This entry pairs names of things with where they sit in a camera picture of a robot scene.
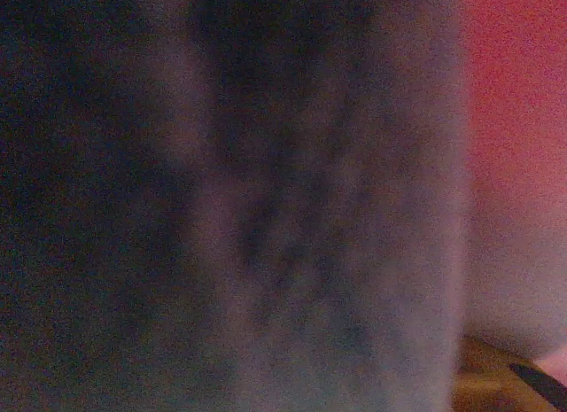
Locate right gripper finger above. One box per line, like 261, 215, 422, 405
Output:
451, 334, 567, 412

